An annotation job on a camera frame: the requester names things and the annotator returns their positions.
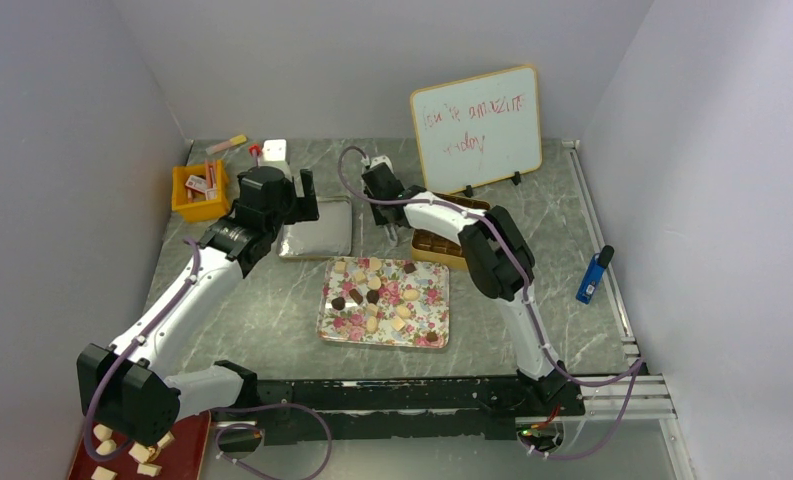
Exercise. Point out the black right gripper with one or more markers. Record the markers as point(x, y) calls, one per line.
point(380, 208)

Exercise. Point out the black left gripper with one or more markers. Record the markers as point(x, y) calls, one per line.
point(302, 208)

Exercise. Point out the dark heart chocolate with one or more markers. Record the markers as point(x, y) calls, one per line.
point(338, 303)
point(372, 296)

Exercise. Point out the brown bar chocolate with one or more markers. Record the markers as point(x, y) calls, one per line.
point(356, 296)

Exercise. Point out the floral rectangular tray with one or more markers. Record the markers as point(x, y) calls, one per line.
point(410, 305)

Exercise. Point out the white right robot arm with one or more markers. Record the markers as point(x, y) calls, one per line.
point(499, 262)

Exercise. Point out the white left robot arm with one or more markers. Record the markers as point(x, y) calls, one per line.
point(128, 385)

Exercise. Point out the gold chocolate tin box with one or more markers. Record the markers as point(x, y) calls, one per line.
point(429, 247)

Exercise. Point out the silver tin lid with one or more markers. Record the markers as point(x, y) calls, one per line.
point(329, 236)

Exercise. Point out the yellow plastic bin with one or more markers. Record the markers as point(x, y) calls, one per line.
point(200, 192)

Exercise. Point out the pink yellow marker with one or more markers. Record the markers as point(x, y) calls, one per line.
point(223, 146)

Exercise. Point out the whiteboard with red writing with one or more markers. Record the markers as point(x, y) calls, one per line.
point(479, 130)

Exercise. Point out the red lacquer tray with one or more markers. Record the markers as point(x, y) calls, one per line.
point(181, 458)

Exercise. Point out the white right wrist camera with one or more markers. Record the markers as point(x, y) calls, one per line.
point(380, 160)

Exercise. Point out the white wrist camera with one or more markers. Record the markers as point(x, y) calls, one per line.
point(274, 154)
point(380, 160)

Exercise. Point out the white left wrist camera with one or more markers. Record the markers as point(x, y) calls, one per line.
point(274, 154)

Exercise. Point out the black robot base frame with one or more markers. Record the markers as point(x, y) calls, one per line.
point(495, 407)

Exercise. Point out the aluminium rail frame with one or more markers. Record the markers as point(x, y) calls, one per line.
point(650, 400)

